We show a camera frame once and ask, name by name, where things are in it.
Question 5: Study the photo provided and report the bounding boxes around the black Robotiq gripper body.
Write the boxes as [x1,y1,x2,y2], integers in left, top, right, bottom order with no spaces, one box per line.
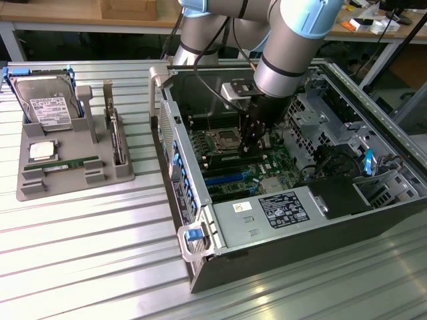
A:
[246,94,292,133]

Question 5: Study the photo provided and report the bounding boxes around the black RAM slot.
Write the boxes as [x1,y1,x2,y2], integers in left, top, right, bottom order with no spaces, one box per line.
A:
[203,155,268,171]
[201,149,263,164]
[187,112,242,123]
[189,117,242,131]

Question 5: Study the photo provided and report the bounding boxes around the CPU socket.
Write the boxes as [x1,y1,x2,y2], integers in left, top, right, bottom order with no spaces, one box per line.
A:
[212,127,244,153]

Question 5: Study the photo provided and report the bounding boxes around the green motherboard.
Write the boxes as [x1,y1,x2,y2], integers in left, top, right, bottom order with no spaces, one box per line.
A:
[187,111,301,205]

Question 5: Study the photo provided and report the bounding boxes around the metal drive cage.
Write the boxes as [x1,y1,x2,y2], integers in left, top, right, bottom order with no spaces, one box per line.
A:
[286,68,418,209]

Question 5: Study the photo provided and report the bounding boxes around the blue expansion slot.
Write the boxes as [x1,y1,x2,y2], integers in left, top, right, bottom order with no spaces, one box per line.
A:
[203,172,248,187]

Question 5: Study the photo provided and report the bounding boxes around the silver chipset heatsink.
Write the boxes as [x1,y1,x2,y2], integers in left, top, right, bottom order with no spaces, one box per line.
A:
[259,177,282,195]

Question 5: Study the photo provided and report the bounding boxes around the black expansion slot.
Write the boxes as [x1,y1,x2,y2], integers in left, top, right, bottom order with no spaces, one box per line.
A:
[208,186,252,203]

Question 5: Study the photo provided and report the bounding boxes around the grey power supply unit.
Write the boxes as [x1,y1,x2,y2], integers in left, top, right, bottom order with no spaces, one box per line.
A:
[211,185,332,250]

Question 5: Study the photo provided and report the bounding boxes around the black plastic shroud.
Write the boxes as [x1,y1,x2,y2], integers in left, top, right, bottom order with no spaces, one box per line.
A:
[295,175,374,221]

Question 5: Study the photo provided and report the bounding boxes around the blue drive bay clip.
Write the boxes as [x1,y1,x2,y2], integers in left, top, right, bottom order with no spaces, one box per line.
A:
[363,149,375,176]

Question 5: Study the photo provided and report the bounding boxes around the open black PC case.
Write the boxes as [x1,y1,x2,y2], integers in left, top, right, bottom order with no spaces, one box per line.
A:
[148,59,427,294]

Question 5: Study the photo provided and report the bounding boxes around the orange and white box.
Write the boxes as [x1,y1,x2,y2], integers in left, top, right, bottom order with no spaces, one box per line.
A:
[342,17,374,33]

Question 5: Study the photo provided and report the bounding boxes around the wooden workbench with clutter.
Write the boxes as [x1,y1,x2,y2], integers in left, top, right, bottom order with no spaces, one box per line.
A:
[323,0,427,89]

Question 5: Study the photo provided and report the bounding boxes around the grey metal cabinet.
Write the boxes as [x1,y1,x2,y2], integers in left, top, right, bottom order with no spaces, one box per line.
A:
[366,83,427,135]

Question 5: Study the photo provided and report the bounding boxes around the black tripod pole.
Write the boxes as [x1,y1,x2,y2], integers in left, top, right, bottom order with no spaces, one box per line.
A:
[395,13,427,64]

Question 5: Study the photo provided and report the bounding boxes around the grey parts rack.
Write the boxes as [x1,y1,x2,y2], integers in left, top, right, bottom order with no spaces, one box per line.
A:
[15,79,136,204]

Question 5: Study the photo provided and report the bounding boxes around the cardboard box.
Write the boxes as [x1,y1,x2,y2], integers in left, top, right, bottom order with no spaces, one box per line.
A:
[99,0,158,21]

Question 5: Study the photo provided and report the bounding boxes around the silver CPU chip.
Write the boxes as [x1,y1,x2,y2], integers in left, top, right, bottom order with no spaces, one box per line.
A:
[27,140,59,164]

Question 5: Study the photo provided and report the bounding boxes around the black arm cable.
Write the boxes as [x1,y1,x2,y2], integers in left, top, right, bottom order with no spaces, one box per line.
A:
[192,0,258,111]

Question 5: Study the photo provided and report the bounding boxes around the black hanging cable with connector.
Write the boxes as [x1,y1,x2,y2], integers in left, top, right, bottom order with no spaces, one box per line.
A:
[162,8,186,58]

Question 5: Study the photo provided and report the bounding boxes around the graphics card with bracket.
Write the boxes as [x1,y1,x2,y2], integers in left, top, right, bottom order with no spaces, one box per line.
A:
[102,81,127,167]

